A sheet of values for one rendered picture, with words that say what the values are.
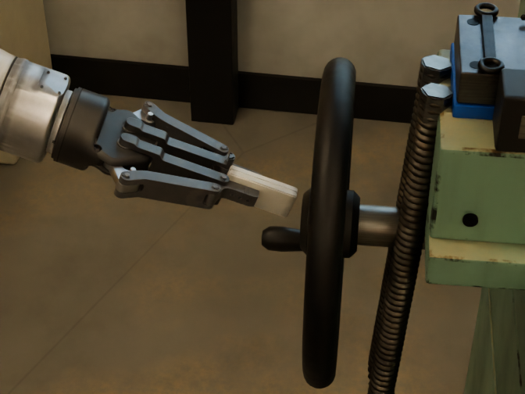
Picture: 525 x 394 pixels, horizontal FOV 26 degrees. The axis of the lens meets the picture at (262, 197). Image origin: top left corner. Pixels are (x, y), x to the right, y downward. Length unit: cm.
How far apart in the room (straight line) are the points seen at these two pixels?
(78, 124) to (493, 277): 41
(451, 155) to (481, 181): 3
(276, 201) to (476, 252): 28
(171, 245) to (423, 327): 51
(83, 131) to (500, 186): 40
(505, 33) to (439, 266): 19
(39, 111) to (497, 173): 43
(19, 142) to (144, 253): 112
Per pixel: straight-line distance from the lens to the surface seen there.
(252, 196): 110
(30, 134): 107
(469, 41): 90
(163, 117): 114
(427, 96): 88
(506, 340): 113
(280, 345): 200
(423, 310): 208
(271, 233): 111
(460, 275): 91
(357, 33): 241
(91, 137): 107
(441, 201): 88
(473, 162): 86
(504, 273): 91
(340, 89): 91
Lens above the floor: 147
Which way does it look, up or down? 40 degrees down
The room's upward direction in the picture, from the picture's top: straight up
